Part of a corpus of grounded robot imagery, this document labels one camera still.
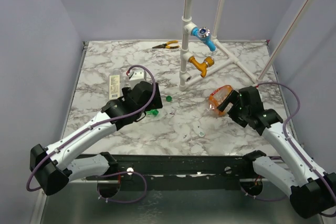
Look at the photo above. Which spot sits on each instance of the blue plastic faucet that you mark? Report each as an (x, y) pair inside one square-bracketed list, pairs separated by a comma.
[(204, 35)]

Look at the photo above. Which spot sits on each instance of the green plastic bottle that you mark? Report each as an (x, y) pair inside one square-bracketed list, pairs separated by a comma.
[(153, 112)]

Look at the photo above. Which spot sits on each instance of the clear square water bottle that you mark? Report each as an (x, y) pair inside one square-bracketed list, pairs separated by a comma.
[(115, 84)]

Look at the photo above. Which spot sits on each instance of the white PVC pipe frame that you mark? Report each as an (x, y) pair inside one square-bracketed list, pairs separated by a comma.
[(189, 75)]

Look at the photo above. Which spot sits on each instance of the brass yellow faucet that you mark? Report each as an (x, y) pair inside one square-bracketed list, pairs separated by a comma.
[(202, 67)]

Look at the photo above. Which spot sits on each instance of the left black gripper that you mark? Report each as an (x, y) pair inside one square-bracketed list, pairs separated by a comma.
[(157, 104)]

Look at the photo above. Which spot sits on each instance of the orange label tea bottle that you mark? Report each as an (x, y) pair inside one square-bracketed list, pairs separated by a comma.
[(217, 97)]

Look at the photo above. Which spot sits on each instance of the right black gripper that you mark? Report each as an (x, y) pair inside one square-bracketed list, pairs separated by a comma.
[(234, 106)]

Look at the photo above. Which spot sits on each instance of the yellow handled pliers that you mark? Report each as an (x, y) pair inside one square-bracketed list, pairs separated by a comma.
[(173, 44)]

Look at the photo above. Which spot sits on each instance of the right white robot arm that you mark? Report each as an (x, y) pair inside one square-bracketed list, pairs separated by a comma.
[(310, 189)]

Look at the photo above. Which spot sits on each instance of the white bottle cap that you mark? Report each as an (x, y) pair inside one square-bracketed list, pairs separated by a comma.
[(201, 134)]

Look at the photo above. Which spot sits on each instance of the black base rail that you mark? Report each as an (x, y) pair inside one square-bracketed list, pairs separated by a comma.
[(163, 172)]

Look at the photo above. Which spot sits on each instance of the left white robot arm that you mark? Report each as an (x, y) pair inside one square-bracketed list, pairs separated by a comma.
[(57, 164)]

